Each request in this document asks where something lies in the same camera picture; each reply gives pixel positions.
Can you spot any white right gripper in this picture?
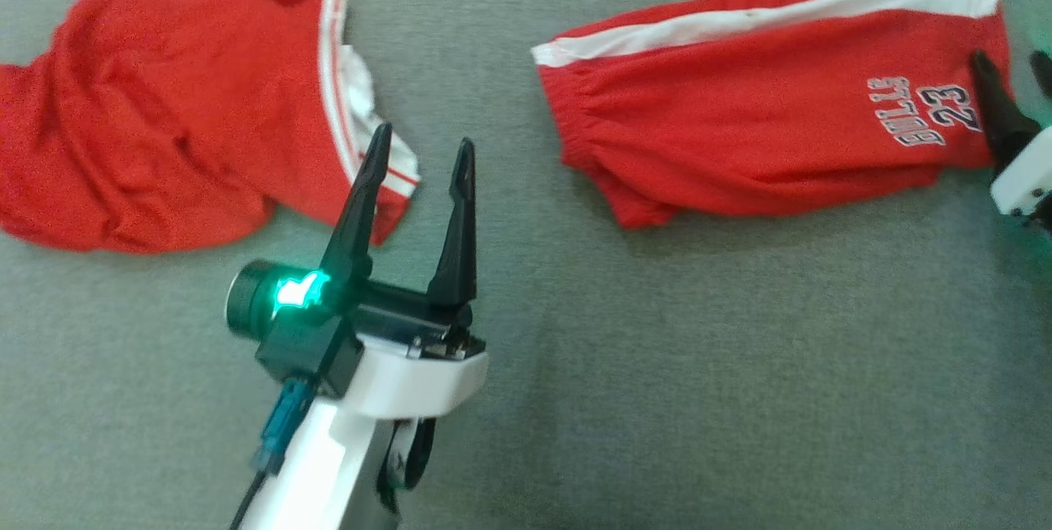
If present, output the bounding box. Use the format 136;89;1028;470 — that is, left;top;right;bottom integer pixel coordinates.
970;50;1052;228

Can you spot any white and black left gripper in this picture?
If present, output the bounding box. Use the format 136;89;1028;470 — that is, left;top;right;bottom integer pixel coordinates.
319;122;491;422

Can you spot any red and white jersey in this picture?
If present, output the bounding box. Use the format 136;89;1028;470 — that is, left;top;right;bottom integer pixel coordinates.
0;0;422;256

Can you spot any red shorts white stripe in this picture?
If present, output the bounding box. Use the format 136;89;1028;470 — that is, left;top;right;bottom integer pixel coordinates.
530;0;1014;230

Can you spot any grey fabric sofa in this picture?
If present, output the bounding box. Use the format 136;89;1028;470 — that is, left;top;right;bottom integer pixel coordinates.
0;0;1052;530

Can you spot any black cable with teal plug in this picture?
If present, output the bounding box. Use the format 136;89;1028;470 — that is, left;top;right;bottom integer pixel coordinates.
228;377;319;530

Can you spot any black cable loop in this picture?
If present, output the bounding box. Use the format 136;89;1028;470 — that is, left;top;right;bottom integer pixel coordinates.
376;418;438;516

